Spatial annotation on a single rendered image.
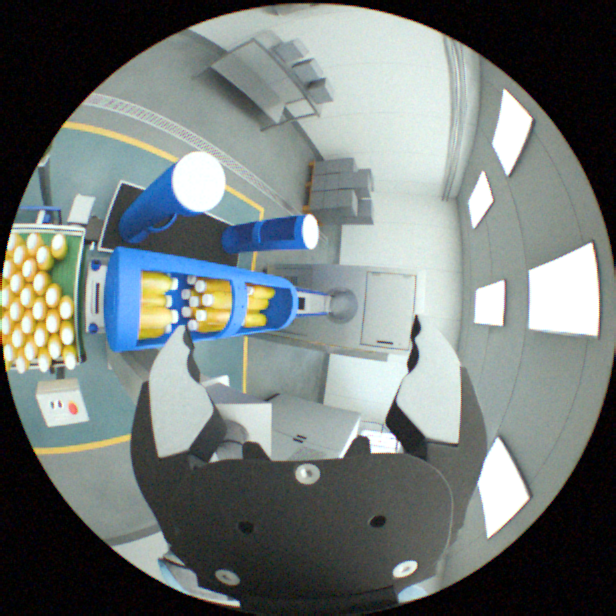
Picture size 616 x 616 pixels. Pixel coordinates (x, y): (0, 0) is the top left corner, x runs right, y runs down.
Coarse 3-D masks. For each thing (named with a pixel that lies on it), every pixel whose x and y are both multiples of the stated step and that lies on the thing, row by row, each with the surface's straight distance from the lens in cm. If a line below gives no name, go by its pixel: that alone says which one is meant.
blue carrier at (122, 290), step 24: (120, 264) 54; (144, 264) 57; (168, 264) 61; (192, 264) 67; (216, 264) 77; (120, 288) 51; (240, 288) 75; (288, 288) 106; (120, 312) 52; (240, 312) 74; (264, 312) 120; (288, 312) 112; (120, 336) 55; (168, 336) 79; (192, 336) 82; (216, 336) 80
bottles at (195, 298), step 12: (192, 276) 82; (192, 288) 88; (144, 300) 68; (156, 300) 70; (168, 300) 74; (192, 300) 81; (252, 300) 102; (264, 300) 110; (192, 312) 86; (252, 312) 111; (192, 324) 81; (204, 324) 83; (216, 324) 86; (252, 324) 104; (264, 324) 113; (144, 336) 71; (156, 336) 73
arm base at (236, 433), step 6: (228, 420) 73; (228, 426) 70; (234, 426) 71; (240, 426) 72; (228, 432) 69; (234, 432) 69; (240, 432) 71; (246, 432) 73; (228, 438) 67; (234, 438) 68; (240, 438) 69; (246, 438) 72; (240, 444) 67
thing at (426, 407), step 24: (432, 336) 11; (408, 360) 11; (432, 360) 9; (456, 360) 10; (408, 384) 8; (432, 384) 8; (456, 384) 9; (408, 408) 7; (432, 408) 8; (456, 408) 8; (408, 432) 8; (432, 432) 7; (456, 432) 8
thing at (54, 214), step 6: (18, 210) 94; (24, 210) 93; (30, 210) 91; (36, 210) 89; (42, 210) 88; (48, 210) 87; (54, 210) 85; (18, 216) 102; (24, 216) 100; (30, 216) 98; (36, 216) 97; (54, 216) 92; (18, 222) 111; (24, 222) 109; (30, 222) 107; (36, 222) 106; (42, 222) 104
